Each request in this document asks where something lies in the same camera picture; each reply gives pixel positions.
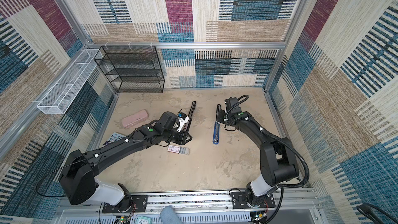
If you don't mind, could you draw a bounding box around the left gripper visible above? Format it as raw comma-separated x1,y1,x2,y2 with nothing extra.
163,130,194,146

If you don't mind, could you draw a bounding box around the black stapler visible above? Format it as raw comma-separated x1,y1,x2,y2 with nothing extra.
184,101,197,135

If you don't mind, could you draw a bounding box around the red white staple box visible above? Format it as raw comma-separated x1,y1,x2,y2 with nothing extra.
167,145,181,153

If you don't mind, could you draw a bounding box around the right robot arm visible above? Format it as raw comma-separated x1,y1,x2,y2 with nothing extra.
217,95,308,208

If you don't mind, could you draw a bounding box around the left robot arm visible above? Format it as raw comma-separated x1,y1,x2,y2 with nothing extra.
59,112,190,205

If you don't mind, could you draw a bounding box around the pink pencil case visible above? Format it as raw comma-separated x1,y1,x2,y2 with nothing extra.
121,110,149,129

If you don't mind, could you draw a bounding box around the black mesh shelf rack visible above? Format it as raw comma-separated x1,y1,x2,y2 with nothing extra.
94,46,165,93

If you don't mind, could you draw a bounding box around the grey rounded object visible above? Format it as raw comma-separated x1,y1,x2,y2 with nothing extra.
160,206,183,224

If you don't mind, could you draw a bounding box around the teal electronics box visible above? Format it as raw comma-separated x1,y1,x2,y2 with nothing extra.
135,216,152,224

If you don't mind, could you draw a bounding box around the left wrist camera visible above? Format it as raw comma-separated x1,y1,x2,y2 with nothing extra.
177,113,190,132

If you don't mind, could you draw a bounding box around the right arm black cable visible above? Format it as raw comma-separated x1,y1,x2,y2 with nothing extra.
223,94,311,224

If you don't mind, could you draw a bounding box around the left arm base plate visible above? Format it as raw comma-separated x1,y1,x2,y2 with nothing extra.
102,195,148,214

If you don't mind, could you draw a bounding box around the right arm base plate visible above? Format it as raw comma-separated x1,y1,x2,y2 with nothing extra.
228,189,276,209

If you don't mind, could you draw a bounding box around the white wire basket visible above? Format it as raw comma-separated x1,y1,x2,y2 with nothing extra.
37,49,98,115

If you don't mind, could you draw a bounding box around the black cable corner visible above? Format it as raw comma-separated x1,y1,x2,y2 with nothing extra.
356,203,398,224

